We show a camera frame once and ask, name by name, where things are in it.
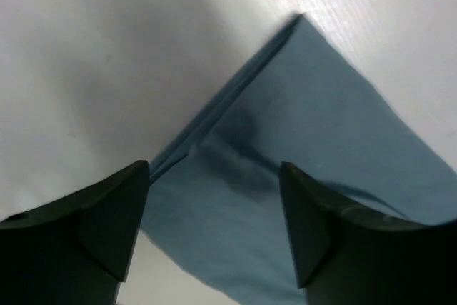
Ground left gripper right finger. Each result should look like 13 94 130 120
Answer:
279 162 456 304

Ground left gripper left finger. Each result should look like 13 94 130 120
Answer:
1 161 149 304

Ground grey-blue t shirt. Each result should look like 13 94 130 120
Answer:
141 14 456 304

